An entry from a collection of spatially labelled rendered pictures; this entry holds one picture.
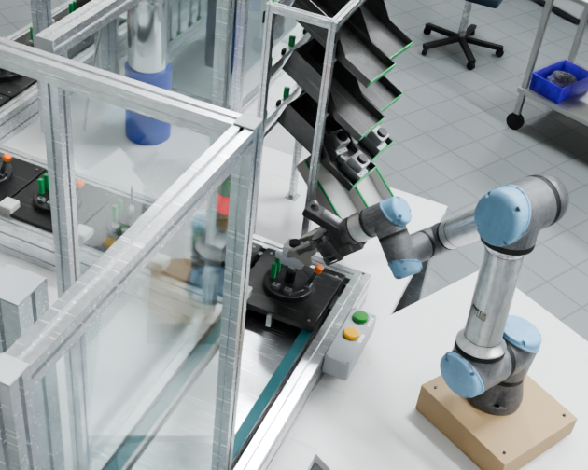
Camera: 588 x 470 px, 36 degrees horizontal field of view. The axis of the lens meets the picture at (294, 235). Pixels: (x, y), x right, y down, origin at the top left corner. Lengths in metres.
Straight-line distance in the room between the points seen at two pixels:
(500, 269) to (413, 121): 3.30
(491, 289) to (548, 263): 2.42
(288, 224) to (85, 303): 2.00
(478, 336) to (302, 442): 0.51
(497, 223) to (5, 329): 1.05
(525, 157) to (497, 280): 3.18
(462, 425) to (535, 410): 0.21
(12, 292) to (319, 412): 1.27
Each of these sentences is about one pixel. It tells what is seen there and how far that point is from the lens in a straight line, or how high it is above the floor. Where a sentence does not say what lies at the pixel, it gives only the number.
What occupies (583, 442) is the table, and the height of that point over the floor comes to 0.86.
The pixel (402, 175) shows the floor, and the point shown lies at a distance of 4.76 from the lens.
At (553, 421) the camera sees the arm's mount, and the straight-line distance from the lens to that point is 2.40.
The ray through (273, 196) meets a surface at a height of 0.86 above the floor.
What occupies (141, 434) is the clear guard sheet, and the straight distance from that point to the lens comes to 1.24.
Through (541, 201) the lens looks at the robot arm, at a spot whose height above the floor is 1.57.
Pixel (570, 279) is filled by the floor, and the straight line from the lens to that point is 4.38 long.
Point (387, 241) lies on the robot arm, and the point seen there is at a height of 1.27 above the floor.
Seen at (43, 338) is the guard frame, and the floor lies 1.99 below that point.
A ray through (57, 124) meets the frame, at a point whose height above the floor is 1.85.
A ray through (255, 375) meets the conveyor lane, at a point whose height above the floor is 0.92.
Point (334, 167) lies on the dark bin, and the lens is 2.49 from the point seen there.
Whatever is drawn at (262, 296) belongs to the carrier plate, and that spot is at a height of 0.97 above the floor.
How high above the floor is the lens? 2.62
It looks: 38 degrees down
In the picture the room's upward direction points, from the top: 7 degrees clockwise
